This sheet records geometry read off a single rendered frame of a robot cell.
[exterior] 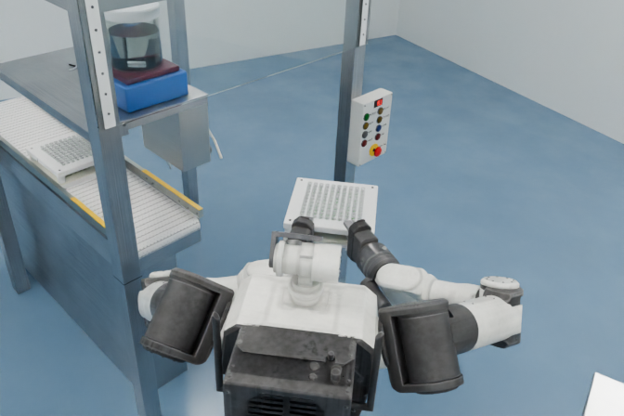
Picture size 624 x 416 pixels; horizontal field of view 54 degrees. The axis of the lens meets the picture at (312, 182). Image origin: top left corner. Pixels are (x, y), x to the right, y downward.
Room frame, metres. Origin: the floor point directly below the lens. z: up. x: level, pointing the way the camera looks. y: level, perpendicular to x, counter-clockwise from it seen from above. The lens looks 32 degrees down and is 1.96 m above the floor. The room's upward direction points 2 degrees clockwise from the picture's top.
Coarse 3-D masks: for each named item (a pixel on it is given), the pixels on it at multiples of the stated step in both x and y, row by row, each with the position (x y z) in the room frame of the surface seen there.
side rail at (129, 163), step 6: (126, 162) 1.93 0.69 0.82; (132, 162) 1.92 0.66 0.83; (132, 168) 1.91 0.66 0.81; (138, 168) 1.88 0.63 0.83; (138, 174) 1.88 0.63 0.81; (144, 174) 1.85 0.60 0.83; (150, 180) 1.83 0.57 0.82; (156, 186) 1.80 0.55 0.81; (162, 186) 1.77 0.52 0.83; (168, 192) 1.75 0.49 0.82; (174, 198) 1.73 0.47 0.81; (180, 198) 1.70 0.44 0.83; (180, 204) 1.70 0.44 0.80; (186, 204) 1.68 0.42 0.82; (192, 210) 1.66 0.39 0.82; (198, 210) 1.63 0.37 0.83; (198, 216) 1.64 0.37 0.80
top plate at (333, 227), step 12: (300, 180) 1.55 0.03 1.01; (312, 180) 1.55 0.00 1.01; (324, 180) 1.56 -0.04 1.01; (300, 192) 1.48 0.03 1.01; (372, 192) 1.50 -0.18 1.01; (300, 204) 1.42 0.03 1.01; (372, 204) 1.44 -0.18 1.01; (288, 216) 1.36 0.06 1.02; (324, 216) 1.36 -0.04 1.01; (336, 216) 1.37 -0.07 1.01; (372, 216) 1.38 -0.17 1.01; (324, 228) 1.31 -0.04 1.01; (336, 228) 1.31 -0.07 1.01; (372, 228) 1.32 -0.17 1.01
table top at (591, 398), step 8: (592, 376) 1.02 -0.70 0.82; (600, 376) 1.01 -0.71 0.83; (592, 384) 0.99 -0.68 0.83; (600, 384) 0.99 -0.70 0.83; (608, 384) 0.99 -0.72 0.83; (616, 384) 0.99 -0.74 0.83; (592, 392) 0.96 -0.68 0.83; (600, 392) 0.96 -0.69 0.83; (608, 392) 0.97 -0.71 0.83; (616, 392) 0.97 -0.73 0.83; (592, 400) 0.94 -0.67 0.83; (600, 400) 0.94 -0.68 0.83; (608, 400) 0.94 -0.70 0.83; (616, 400) 0.94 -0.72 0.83; (584, 408) 0.93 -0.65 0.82; (592, 408) 0.92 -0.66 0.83; (600, 408) 0.92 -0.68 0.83; (608, 408) 0.92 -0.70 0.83; (616, 408) 0.92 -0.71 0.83
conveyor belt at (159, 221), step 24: (0, 120) 2.29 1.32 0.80; (24, 120) 2.30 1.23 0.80; (48, 120) 2.31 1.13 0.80; (24, 144) 2.09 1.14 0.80; (72, 192) 1.76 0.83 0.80; (96, 192) 1.76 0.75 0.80; (144, 192) 1.78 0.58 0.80; (144, 216) 1.63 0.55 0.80; (168, 216) 1.64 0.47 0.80; (192, 216) 1.64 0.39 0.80; (144, 240) 1.50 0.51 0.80; (168, 240) 1.54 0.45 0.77
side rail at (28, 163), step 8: (0, 136) 2.07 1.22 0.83; (0, 144) 2.06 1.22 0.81; (8, 144) 2.02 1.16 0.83; (16, 152) 1.96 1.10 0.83; (24, 160) 1.91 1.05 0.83; (32, 168) 1.86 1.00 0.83; (40, 176) 1.82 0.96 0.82; (48, 176) 1.80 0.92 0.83; (48, 184) 1.78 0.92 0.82; (56, 184) 1.75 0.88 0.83; (56, 192) 1.74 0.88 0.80; (64, 192) 1.70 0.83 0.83; (64, 200) 1.70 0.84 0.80; (80, 208) 1.62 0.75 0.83; (88, 216) 1.58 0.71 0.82; (96, 224) 1.55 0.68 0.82; (104, 232) 1.52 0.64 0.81
